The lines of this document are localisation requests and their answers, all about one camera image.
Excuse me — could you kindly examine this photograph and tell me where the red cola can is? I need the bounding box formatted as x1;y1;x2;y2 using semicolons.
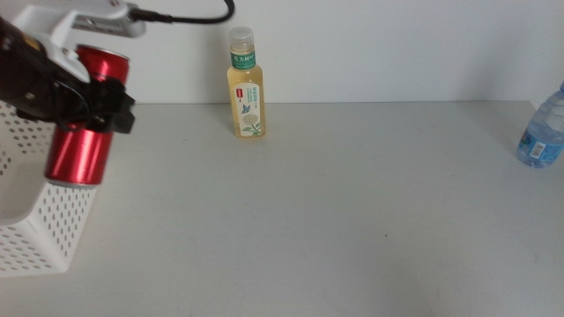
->
43;43;132;189

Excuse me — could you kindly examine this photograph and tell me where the yellow tea bottle green label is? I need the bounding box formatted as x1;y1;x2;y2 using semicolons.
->
226;26;267;141

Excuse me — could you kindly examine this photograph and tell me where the clear water bottle blue cap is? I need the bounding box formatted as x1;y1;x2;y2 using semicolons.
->
516;80;564;169

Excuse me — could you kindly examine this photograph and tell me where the white perforated plastic basket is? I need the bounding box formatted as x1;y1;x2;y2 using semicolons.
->
0;100;108;278

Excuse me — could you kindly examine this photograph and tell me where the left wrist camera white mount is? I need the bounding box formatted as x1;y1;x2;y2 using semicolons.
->
11;0;147;85

